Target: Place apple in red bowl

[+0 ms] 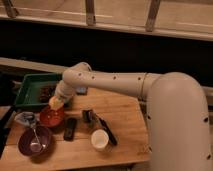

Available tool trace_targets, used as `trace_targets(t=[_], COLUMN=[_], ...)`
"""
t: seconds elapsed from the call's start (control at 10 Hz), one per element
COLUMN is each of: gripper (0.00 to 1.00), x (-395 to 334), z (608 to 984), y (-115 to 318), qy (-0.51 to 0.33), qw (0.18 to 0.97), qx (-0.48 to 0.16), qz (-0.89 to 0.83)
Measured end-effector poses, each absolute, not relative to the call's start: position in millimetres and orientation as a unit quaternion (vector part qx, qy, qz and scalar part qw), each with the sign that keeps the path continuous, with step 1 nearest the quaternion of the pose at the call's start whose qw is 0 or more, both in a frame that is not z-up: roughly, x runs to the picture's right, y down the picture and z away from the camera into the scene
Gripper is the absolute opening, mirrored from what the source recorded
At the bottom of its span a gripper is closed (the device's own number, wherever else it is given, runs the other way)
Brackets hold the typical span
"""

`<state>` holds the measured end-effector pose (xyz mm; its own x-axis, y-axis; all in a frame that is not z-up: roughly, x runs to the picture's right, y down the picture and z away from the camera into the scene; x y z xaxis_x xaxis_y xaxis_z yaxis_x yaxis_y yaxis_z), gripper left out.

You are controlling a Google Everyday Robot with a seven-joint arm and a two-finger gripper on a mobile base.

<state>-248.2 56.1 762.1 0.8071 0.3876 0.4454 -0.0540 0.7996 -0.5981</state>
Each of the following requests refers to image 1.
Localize yellow red apple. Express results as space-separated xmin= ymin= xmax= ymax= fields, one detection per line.
xmin=49 ymin=96 xmax=64 ymax=110

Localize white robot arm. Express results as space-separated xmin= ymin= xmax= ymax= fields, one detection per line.
xmin=55 ymin=62 xmax=213 ymax=171

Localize red bowl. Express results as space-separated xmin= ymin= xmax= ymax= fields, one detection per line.
xmin=39 ymin=106 xmax=65 ymax=128

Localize purple bowl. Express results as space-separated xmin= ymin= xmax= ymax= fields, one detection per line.
xmin=18 ymin=126 xmax=52 ymax=157

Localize blue grey sponge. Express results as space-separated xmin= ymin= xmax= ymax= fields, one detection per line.
xmin=76 ymin=87 xmax=88 ymax=95

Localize small dark metal can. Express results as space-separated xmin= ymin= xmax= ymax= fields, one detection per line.
xmin=82 ymin=109 xmax=94 ymax=123

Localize wooden table board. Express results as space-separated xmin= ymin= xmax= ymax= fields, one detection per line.
xmin=0 ymin=88 xmax=149 ymax=171

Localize white cup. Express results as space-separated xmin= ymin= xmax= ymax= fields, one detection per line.
xmin=91 ymin=129 xmax=109 ymax=151

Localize black remote control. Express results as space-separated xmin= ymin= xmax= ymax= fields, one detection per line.
xmin=63 ymin=118 xmax=77 ymax=141

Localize dark brown food pieces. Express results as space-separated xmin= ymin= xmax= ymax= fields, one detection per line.
xmin=39 ymin=85 xmax=55 ymax=103

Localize green plastic tray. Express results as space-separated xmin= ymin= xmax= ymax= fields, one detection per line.
xmin=14 ymin=73 xmax=62 ymax=110

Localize crumpled grey blue cloth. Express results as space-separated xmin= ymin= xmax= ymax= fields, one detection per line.
xmin=15 ymin=112 xmax=37 ymax=127

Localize metal spoon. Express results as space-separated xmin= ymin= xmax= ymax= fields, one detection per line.
xmin=30 ymin=128 xmax=45 ymax=153

